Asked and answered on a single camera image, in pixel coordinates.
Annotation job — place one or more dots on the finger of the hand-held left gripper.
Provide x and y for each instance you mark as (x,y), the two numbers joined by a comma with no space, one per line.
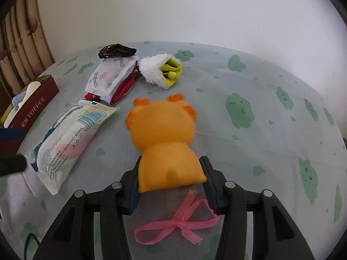
(12,136)
(12,165)

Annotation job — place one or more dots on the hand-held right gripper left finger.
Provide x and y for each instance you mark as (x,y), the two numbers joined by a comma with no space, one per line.
(134,200)

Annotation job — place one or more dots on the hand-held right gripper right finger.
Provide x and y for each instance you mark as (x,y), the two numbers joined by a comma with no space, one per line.
(212,199)

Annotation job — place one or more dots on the light blue fluffy towel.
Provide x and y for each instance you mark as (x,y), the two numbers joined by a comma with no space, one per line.
(18,100)

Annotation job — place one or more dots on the red tin box gold interior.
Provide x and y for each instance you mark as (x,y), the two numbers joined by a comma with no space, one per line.
(38,103)

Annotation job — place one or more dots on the wet wipes packet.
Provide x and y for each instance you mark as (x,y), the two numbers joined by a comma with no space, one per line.
(62,146)

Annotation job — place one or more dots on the orange plush toy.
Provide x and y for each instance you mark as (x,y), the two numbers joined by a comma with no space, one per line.
(162,140)

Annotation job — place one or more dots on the red white packet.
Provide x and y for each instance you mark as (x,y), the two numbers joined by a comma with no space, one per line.
(122,90)

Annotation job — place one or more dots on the white floral pad packet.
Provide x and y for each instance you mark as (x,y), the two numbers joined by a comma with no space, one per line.
(108,75)

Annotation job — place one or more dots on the white fluffy yellow-lined sock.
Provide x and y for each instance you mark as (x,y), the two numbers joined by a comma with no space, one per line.
(150,70)

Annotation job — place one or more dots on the dark checkered hair bow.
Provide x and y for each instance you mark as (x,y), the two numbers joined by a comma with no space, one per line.
(116,51)

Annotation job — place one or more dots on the pink ribbon bow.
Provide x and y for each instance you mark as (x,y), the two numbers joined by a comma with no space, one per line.
(184,224)

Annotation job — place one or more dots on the green cloud print tablecloth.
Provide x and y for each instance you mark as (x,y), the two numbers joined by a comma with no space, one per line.
(244,154)

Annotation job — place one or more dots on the beige leaf print curtain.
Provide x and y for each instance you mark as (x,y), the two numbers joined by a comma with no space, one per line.
(24,46)

